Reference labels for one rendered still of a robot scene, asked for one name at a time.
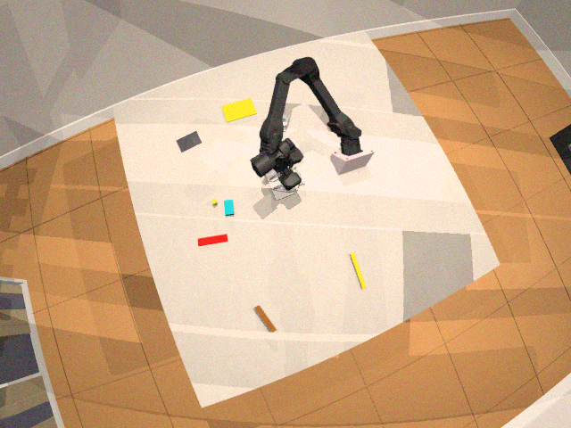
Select yellow flat bar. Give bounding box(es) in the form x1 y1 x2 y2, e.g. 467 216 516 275
351 252 366 290

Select yellow flat rectangular plate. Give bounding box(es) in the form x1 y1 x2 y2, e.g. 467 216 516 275
222 98 256 122

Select cyan rectangular block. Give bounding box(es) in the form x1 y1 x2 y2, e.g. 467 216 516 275
224 199 235 216

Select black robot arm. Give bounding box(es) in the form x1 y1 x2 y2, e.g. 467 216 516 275
250 56 363 177

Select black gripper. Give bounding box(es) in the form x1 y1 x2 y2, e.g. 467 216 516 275
273 156 302 191

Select red flat bar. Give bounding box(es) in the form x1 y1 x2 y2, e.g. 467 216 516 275
198 235 228 246

